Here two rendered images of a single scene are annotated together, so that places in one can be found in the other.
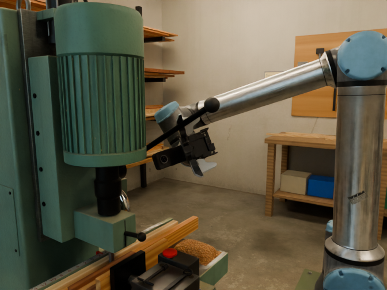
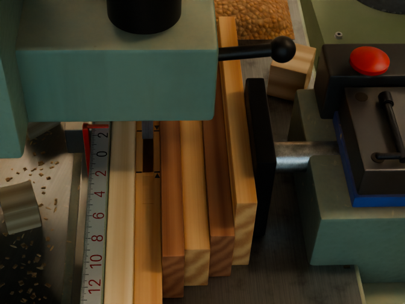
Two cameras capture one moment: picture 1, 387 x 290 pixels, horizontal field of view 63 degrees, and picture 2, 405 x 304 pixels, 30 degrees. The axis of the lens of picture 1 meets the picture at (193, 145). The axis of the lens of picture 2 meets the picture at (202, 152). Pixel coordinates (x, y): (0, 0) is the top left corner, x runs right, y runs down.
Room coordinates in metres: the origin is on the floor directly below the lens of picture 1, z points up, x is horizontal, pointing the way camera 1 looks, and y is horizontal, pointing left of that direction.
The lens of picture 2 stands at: (0.33, 0.42, 1.40)
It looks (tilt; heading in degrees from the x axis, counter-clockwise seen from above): 48 degrees down; 321
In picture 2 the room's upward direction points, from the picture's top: 3 degrees clockwise
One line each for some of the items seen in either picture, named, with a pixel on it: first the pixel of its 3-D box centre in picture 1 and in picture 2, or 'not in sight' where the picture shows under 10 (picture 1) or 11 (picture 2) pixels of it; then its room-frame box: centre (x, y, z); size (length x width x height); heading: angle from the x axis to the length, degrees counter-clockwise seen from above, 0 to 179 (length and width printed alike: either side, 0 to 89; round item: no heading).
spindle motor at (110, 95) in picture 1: (103, 88); not in sight; (0.69, 0.19, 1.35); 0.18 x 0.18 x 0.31
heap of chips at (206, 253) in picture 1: (194, 247); (232, 3); (0.82, 0.00, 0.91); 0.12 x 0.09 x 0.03; 56
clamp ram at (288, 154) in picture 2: (139, 283); (292, 157); (0.60, 0.11, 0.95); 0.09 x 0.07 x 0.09; 146
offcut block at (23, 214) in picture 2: not in sight; (19, 207); (0.78, 0.28, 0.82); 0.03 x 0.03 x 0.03; 73
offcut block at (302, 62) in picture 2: not in sight; (291, 71); (0.70, 0.02, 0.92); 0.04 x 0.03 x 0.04; 124
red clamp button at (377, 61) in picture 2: (170, 252); (369, 60); (0.60, 0.05, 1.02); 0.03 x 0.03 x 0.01
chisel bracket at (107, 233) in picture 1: (105, 228); (119, 61); (0.70, 0.21, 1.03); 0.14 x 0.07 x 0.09; 56
